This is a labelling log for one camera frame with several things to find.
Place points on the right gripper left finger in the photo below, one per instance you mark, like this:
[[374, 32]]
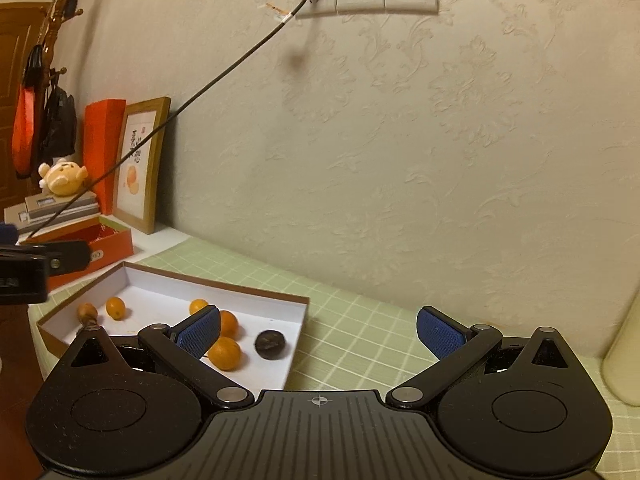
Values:
[[179, 350]]

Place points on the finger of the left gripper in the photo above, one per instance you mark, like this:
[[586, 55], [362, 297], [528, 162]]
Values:
[[59, 258], [8, 234]]

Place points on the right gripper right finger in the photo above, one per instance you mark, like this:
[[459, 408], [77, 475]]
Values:
[[458, 350]]

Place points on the large orange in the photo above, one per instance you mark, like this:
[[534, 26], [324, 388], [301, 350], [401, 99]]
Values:
[[229, 324]]

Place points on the small orange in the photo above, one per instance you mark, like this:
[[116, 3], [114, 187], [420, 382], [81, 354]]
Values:
[[116, 308]]

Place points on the dark round fruit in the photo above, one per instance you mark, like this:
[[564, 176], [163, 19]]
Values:
[[270, 344]]

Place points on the stack of grey books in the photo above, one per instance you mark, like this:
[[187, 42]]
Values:
[[37, 210]]

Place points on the red open gift box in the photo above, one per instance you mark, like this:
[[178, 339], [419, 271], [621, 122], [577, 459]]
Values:
[[108, 240]]

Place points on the brown shallow cardboard box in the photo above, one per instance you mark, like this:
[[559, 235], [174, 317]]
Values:
[[131, 296]]

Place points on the yellow plush toy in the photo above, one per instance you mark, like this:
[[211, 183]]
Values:
[[64, 178]]

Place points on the wooden framed calligraphy picture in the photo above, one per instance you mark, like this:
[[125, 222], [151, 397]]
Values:
[[135, 185]]

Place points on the red hanging bag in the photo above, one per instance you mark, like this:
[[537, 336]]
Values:
[[25, 137]]

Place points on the black hanging bag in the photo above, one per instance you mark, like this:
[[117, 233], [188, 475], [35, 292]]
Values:
[[59, 125]]

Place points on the red paper envelope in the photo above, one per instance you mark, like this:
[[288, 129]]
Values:
[[102, 125]]

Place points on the cream thermos jug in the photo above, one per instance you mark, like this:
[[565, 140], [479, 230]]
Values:
[[621, 366]]

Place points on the brown wooden door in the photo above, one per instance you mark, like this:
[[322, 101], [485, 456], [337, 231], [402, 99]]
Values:
[[20, 26]]

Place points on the wooden coat rack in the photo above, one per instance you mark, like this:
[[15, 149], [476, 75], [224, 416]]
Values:
[[39, 68]]

